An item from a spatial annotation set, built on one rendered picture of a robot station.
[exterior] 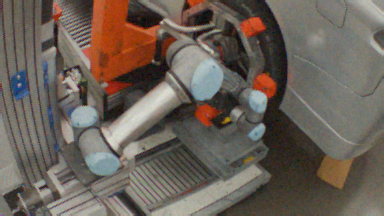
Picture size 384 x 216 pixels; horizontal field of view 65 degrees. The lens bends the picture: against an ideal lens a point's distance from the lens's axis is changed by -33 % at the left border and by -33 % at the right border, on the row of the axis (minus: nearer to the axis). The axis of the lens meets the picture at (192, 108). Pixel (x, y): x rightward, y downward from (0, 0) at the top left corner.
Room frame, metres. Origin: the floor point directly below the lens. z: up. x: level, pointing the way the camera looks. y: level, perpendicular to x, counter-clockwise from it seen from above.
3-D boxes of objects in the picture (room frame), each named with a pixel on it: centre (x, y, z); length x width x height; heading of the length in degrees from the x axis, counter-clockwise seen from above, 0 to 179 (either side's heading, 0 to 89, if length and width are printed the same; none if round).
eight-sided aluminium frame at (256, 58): (1.75, -0.09, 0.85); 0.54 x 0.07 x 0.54; 44
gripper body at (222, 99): (1.37, -0.13, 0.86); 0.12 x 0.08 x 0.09; 44
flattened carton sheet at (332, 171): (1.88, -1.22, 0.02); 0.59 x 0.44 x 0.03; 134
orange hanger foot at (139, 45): (2.10, 0.29, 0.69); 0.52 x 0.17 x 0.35; 134
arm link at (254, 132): (1.25, -0.24, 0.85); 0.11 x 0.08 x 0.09; 44
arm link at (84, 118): (0.96, 0.37, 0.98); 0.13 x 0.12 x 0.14; 36
